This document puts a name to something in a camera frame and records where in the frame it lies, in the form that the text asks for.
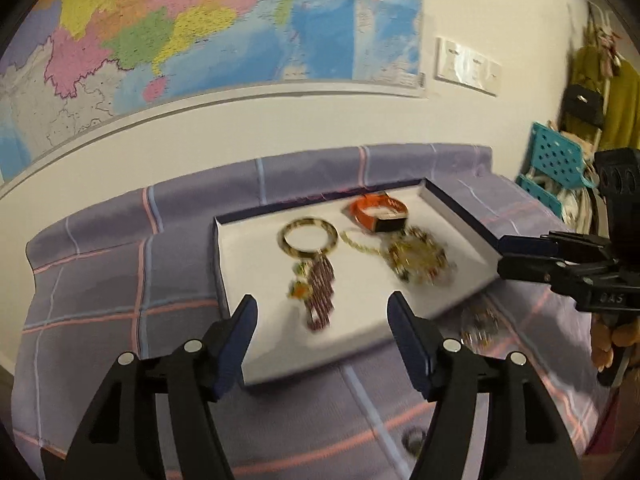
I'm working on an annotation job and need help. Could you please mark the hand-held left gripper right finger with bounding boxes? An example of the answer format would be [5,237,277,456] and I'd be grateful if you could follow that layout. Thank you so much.
[387,291,583,480]

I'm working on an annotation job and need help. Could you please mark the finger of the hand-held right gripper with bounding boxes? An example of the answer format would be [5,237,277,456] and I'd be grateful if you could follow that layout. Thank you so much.
[497,231,614,261]
[496,256,622,297]

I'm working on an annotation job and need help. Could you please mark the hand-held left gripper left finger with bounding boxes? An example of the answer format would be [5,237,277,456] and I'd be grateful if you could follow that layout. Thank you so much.
[42,294,259,480]

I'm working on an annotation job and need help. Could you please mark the white jewelry box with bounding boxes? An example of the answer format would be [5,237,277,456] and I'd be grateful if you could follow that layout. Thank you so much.
[214,177,503,387]

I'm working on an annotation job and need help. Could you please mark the yellow bead necklace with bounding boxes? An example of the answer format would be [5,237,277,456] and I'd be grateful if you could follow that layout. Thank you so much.
[341,227,453,287]

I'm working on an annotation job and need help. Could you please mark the patterned bangle with tassels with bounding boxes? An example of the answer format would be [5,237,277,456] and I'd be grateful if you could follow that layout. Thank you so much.
[278,217,341,333]

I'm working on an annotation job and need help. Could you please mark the person's right hand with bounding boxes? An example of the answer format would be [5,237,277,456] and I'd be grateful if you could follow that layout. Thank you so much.
[591,322,640,367]

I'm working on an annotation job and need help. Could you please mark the white cloth pile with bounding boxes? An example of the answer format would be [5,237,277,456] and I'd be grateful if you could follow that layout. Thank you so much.
[561,187,608,235]

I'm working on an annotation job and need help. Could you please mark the teal plastic baskets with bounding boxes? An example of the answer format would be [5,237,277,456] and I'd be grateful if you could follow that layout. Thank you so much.
[517,121,593,221]

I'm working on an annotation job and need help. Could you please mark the yellow-green hanging garment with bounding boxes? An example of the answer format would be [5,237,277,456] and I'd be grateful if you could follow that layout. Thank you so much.
[570,45,640,153]

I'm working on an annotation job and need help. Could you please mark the black bag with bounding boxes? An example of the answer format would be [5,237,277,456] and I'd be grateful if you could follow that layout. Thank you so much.
[562,84,606,128]

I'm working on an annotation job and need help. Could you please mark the orange watch band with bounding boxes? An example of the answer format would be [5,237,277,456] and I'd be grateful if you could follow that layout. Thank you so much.
[347,194,410,233]

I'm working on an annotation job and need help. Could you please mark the purple plaid blanket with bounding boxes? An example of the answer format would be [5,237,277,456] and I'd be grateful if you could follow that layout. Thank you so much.
[10,144,621,480]

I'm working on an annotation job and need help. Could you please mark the brown beaded necklace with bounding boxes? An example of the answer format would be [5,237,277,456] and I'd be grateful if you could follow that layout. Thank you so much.
[457,305,501,356]

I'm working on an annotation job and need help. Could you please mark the small silver ring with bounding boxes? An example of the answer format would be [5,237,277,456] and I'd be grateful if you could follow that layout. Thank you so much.
[402,427,429,459]

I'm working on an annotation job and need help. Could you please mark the white wall switch plate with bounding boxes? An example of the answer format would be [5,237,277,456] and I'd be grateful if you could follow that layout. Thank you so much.
[486,57,502,97]

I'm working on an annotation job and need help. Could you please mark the white wall socket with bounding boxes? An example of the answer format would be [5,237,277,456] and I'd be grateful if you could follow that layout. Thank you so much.
[434,36,464,83]
[462,45,489,91]

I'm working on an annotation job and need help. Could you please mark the colourful wall map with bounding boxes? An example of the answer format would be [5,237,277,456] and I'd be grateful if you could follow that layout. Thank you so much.
[0,0,430,188]

